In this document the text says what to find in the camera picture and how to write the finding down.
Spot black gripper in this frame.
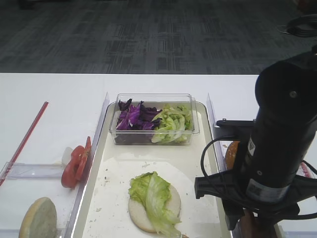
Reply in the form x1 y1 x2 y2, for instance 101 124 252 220
195 158 310 230

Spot meat patty slice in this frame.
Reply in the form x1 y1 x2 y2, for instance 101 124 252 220
240 209 258 238

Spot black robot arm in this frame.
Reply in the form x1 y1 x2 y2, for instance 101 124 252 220
194 47 317 231

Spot green lettuce leaf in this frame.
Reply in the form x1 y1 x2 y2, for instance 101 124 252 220
128 172 181 238

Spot shredded green lettuce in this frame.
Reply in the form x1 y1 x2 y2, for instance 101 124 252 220
151 104 193 144

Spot back tomato slice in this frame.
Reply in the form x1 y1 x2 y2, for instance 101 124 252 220
85 136 92 157

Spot tomato slice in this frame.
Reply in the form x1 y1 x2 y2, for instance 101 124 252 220
70 145 85 181
61 162 79 189
85 136 92 157

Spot middle tomato slice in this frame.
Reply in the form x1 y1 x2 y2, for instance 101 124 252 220
70 145 85 181

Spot front tomato slice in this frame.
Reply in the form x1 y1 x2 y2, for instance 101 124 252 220
61 162 79 189

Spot right long acrylic divider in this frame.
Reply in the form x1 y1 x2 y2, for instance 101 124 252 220
206 92 242 238

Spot long acrylic divider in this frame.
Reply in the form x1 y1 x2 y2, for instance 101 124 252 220
206 92 242 238
59 92 109 238

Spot front sesame bun top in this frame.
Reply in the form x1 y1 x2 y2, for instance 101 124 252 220
225 141 240 170

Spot bottom bun on tray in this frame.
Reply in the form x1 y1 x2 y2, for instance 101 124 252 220
128 185 181 233

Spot metal serving tray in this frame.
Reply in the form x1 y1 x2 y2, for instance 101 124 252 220
73 104 231 238

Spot purple cabbage leaves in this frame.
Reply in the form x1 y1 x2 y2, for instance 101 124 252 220
115 99 161 145

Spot clear plastic salad container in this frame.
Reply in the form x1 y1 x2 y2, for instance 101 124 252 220
109 94 200 145

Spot left long acrylic divider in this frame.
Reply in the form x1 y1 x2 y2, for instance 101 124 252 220
59 92 109 238

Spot bun half left side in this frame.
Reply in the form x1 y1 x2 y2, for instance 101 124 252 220
18 197 57 238

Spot left red tape strip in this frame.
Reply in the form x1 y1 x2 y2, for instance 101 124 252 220
0 101 49 185

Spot left upper acrylic crossbar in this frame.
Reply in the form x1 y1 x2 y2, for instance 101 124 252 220
0 162 64 180

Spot black camera cable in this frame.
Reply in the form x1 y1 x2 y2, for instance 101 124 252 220
200 135 237 178

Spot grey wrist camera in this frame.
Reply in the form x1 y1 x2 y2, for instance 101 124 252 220
212 119 256 145

